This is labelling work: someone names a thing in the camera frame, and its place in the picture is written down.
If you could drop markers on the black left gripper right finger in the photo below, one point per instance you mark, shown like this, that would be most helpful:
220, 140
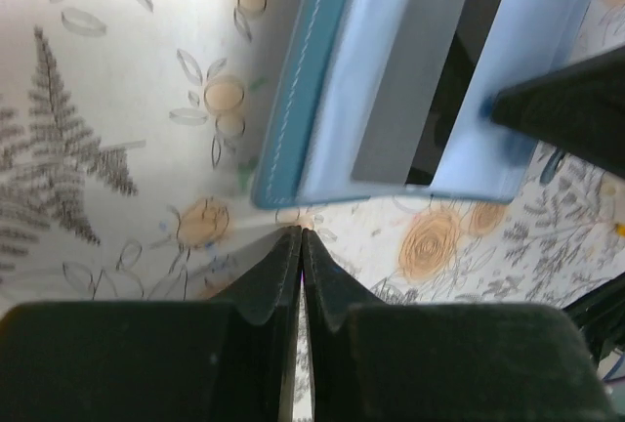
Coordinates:
372, 361

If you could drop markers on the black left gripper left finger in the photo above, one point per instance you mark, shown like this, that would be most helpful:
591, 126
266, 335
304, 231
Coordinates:
228, 358

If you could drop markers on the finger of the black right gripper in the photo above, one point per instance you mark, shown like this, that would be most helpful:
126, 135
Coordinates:
578, 108

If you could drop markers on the black VIP card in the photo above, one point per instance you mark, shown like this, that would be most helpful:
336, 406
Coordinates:
466, 47

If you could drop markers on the floral patterned table mat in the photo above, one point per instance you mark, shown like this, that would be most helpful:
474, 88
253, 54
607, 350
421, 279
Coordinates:
131, 136

